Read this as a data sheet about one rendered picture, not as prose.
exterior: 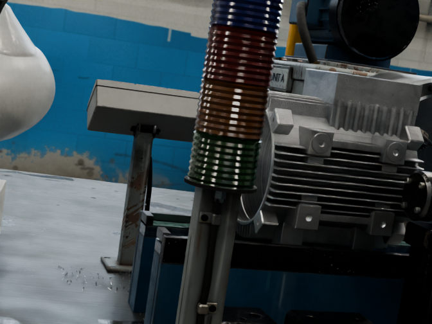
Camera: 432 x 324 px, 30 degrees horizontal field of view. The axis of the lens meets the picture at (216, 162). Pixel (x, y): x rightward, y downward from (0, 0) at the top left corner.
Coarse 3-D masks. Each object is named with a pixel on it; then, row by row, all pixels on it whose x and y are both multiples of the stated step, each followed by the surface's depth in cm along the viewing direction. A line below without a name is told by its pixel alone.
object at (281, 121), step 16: (288, 112) 96; (272, 128) 96; (288, 128) 96; (416, 128) 102; (416, 144) 101; (256, 224) 98; (272, 224) 97; (400, 224) 103; (384, 240) 103; (400, 240) 103
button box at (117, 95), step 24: (96, 96) 118; (120, 96) 119; (144, 96) 121; (168, 96) 122; (192, 96) 124; (96, 120) 120; (120, 120) 121; (144, 120) 121; (168, 120) 122; (192, 120) 122
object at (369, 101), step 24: (312, 72) 106; (336, 72) 100; (336, 96) 99; (360, 96) 100; (384, 96) 101; (408, 96) 102; (336, 120) 100; (360, 120) 101; (384, 120) 102; (408, 120) 103
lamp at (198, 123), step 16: (208, 80) 67; (208, 96) 67; (224, 96) 66; (240, 96) 66; (256, 96) 67; (208, 112) 67; (224, 112) 67; (240, 112) 66; (256, 112) 67; (208, 128) 67; (224, 128) 67; (240, 128) 67; (256, 128) 68
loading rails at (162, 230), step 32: (160, 224) 105; (160, 256) 95; (256, 256) 97; (288, 256) 99; (320, 256) 100; (352, 256) 101; (384, 256) 103; (160, 288) 94; (256, 288) 98; (288, 288) 99; (320, 288) 101; (352, 288) 102; (384, 288) 103; (160, 320) 95; (384, 320) 104
